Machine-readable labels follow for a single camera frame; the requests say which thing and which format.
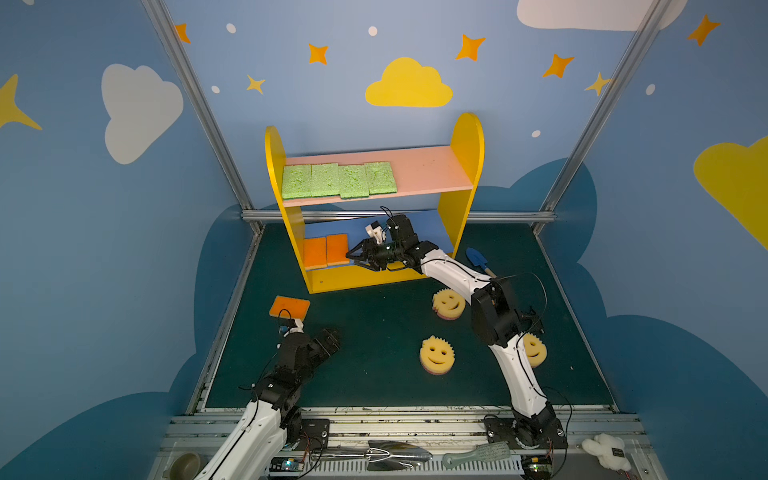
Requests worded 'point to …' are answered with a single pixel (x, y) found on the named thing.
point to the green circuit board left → (286, 464)
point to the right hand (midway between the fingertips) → (351, 256)
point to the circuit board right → (536, 466)
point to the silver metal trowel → (382, 456)
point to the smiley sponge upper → (447, 304)
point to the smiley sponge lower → (436, 355)
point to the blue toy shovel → (477, 259)
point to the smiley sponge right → (536, 350)
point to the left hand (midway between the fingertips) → (329, 336)
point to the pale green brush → (485, 451)
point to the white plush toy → (609, 449)
